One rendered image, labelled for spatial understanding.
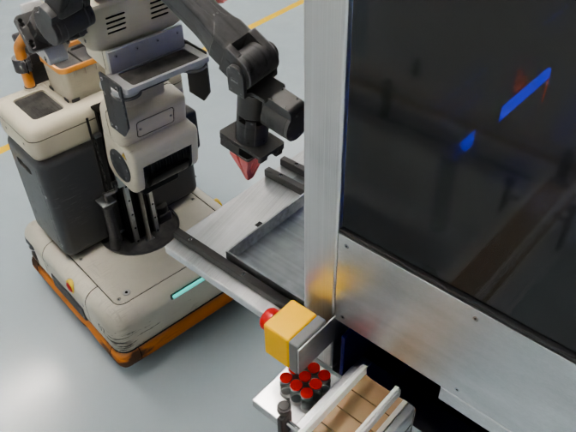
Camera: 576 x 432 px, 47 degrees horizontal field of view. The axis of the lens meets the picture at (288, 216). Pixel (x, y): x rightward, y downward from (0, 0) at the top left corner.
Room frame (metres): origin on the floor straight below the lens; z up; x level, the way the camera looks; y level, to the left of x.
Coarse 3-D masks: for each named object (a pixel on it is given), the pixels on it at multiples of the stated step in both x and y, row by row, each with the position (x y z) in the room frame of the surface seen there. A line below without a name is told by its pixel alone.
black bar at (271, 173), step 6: (270, 168) 1.25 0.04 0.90; (270, 174) 1.23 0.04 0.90; (276, 174) 1.22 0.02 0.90; (282, 174) 1.22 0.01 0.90; (276, 180) 1.22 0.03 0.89; (282, 180) 1.20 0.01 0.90; (288, 180) 1.20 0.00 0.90; (294, 180) 1.20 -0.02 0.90; (288, 186) 1.19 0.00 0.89; (294, 186) 1.18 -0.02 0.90; (300, 186) 1.17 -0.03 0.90; (300, 192) 1.17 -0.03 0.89
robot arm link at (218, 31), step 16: (176, 0) 1.00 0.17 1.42; (192, 0) 1.00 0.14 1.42; (208, 0) 1.00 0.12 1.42; (192, 16) 0.98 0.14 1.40; (208, 16) 0.98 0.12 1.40; (224, 16) 0.98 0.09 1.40; (208, 32) 0.96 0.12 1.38; (224, 32) 0.95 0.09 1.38; (240, 32) 0.96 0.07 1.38; (256, 32) 0.97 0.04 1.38; (208, 48) 0.96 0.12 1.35; (224, 48) 0.93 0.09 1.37; (240, 48) 0.98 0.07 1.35; (256, 48) 0.94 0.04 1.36; (272, 48) 0.95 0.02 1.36; (224, 64) 0.94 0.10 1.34; (240, 64) 0.91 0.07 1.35; (256, 64) 0.92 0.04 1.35; (272, 64) 0.94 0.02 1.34; (256, 80) 0.91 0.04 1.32
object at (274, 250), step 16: (288, 208) 1.09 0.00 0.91; (272, 224) 1.05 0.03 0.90; (288, 224) 1.07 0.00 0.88; (240, 240) 0.98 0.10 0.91; (256, 240) 1.01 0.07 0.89; (272, 240) 1.02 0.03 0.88; (288, 240) 1.02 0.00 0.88; (240, 256) 0.97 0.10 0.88; (256, 256) 0.97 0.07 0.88; (272, 256) 0.97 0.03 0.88; (288, 256) 0.97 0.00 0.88; (256, 272) 0.90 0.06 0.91; (272, 272) 0.92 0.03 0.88; (288, 272) 0.92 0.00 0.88; (288, 288) 0.88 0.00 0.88
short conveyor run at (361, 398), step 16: (352, 368) 0.65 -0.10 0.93; (336, 384) 0.62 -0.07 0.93; (352, 384) 0.60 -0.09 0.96; (368, 384) 0.62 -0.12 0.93; (320, 400) 0.59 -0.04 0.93; (336, 400) 0.57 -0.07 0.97; (352, 400) 0.59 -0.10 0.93; (368, 400) 0.59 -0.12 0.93; (384, 400) 0.56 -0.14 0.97; (400, 400) 0.59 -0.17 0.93; (288, 416) 0.54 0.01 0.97; (304, 416) 0.56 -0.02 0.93; (320, 416) 0.54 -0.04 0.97; (336, 416) 0.56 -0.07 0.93; (352, 416) 0.56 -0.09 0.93; (368, 416) 0.56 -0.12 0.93; (384, 416) 0.56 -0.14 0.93; (400, 416) 0.56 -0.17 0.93
